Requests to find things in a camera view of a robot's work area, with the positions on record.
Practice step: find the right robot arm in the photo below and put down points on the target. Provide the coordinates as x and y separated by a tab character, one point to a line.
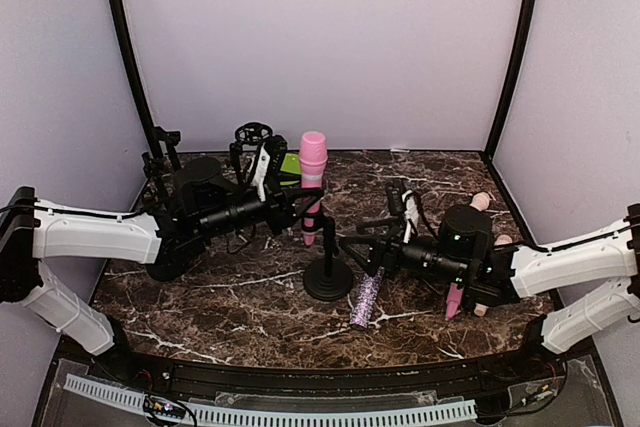
464	252

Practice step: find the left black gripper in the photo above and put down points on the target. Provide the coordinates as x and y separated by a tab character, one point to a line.
282	207

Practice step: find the black frame post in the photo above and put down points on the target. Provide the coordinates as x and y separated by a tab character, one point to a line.
129	61
516	57

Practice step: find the right black frame post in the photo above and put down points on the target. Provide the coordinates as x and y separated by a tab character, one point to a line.
516	57

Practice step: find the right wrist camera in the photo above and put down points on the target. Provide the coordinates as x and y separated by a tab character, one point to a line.
403	209

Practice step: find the black round-base mic stand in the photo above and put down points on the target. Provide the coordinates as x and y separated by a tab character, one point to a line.
171	140

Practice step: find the white cable duct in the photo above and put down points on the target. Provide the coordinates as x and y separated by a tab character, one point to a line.
266	412

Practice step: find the left black frame post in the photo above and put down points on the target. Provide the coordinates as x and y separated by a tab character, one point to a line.
129	61

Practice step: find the green plate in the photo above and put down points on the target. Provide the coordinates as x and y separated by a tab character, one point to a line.
290	171

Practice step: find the purple glitter microphone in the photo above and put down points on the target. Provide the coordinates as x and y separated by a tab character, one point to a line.
366	299

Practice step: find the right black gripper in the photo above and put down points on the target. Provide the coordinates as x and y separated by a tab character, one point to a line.
391	243

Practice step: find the pink microphone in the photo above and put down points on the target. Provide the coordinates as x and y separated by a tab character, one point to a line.
313	157
453	300

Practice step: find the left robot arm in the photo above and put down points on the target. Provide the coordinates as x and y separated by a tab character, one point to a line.
165	237

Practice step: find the pink microphone front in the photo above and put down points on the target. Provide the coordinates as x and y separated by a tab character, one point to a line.
313	157

